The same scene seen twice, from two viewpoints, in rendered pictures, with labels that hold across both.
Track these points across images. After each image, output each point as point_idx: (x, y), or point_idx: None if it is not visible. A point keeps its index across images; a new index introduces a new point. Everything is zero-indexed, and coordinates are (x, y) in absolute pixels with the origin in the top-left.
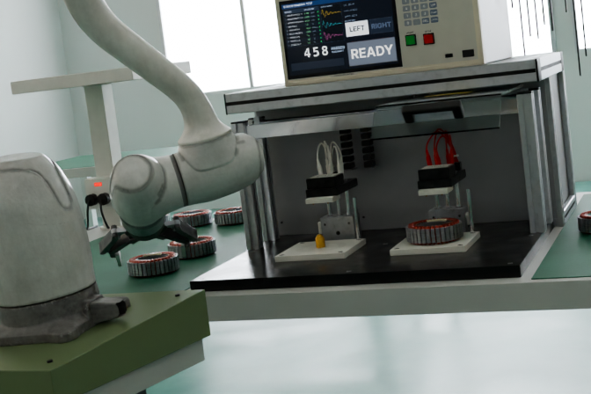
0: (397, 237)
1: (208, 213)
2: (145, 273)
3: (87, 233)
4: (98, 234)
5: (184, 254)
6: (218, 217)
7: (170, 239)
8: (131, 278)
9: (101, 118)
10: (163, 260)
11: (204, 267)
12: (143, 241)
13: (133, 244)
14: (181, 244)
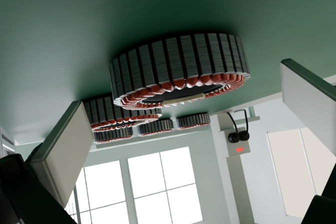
0: None
1: (139, 134)
2: (198, 43)
3: (244, 106)
4: (236, 107)
5: (67, 111)
6: (126, 133)
7: (65, 216)
8: (237, 30)
9: (239, 205)
10: (146, 86)
11: (36, 73)
12: (198, 107)
13: (316, 200)
14: (42, 167)
